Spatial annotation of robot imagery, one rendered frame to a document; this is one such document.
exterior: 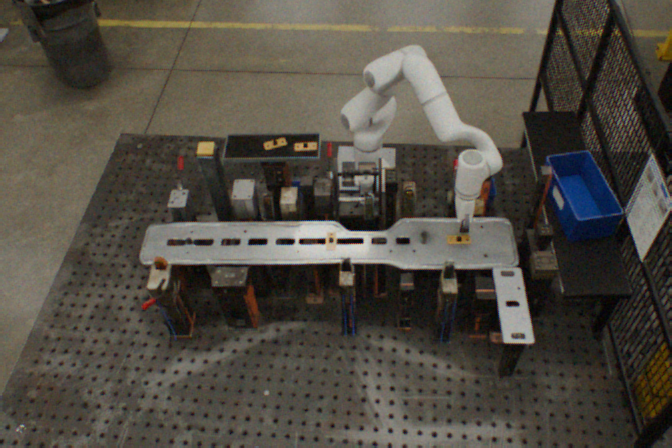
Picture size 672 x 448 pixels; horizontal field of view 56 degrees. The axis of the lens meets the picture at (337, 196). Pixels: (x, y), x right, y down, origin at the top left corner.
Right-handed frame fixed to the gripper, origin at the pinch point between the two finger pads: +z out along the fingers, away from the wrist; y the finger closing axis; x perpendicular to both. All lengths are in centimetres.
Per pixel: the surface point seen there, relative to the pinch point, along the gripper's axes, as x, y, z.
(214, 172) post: -94, -30, 6
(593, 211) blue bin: 49, -10, 9
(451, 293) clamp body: -5.5, 24.8, 8.1
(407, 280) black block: -19.7, 16.6, 12.9
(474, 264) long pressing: 4.1, 10.6, 12.2
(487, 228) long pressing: 10.6, -5.1, 12.1
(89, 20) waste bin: -220, -222, 64
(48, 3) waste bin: -239, -216, 47
